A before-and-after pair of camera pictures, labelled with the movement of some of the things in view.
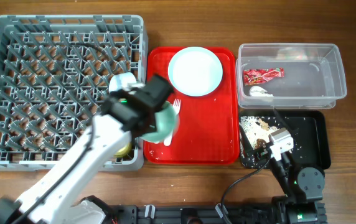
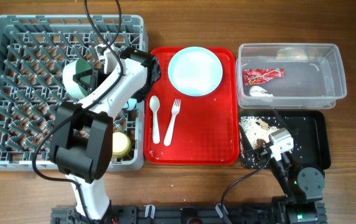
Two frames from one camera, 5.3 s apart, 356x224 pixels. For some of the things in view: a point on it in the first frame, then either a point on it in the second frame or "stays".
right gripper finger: [292, 131] stays
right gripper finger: [248, 143] stays
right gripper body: [261, 153] stays
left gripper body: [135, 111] -> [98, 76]
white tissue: [257, 91] stays
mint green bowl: [167, 122] -> [74, 67]
